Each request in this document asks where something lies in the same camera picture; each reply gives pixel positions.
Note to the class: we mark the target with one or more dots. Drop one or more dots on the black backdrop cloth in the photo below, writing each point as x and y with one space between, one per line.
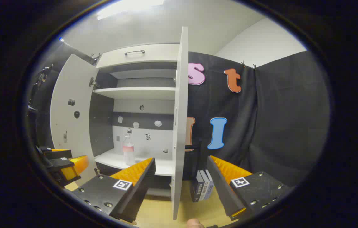
277 126

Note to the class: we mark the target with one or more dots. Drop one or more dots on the black metal stand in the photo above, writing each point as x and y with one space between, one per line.
44 70

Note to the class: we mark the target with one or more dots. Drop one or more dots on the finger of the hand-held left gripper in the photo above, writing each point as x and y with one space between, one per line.
71 171
58 154

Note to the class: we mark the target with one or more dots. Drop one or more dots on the white door with cat sticker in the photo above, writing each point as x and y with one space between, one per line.
180 126

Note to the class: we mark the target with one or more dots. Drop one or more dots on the white cabinet with shelves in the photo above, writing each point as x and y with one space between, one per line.
138 93

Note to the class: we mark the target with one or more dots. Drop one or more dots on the round wooden coaster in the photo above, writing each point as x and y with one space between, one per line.
131 222

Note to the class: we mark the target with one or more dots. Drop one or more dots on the dark book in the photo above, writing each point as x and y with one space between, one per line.
196 188

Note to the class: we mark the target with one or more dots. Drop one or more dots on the clear plastic bottle pink label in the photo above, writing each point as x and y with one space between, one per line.
128 152

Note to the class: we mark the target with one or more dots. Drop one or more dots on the blue book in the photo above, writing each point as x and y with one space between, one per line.
210 183

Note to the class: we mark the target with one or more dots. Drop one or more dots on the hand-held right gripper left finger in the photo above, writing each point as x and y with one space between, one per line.
141 186

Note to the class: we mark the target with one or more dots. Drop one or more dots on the grey book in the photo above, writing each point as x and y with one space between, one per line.
205 186

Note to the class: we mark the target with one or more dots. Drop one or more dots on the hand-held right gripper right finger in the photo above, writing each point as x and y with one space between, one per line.
221 186

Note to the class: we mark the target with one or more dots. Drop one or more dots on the white door with camera sticker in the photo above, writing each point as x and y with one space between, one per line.
71 126

